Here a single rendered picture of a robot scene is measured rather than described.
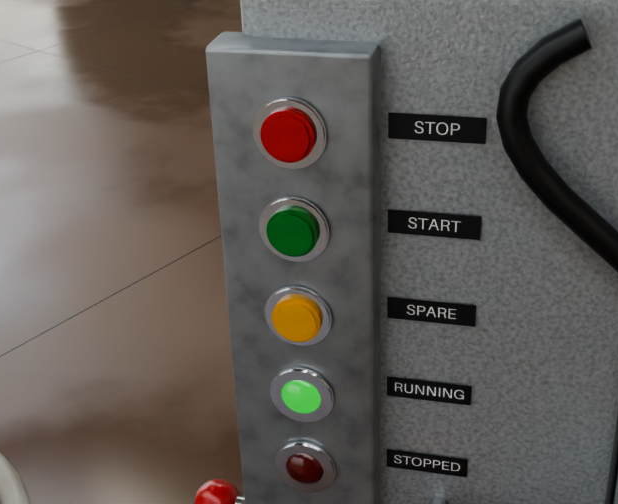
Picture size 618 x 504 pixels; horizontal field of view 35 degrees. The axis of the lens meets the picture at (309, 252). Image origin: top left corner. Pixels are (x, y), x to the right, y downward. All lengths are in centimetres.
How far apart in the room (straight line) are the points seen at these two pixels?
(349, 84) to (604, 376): 20
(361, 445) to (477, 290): 11
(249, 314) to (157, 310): 271
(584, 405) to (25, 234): 339
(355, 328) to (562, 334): 11
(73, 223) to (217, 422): 138
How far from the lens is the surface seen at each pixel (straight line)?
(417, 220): 49
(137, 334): 313
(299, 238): 48
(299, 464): 57
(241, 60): 46
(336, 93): 46
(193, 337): 308
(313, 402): 54
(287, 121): 46
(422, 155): 48
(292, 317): 51
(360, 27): 46
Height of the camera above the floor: 169
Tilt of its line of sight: 29 degrees down
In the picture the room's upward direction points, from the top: 2 degrees counter-clockwise
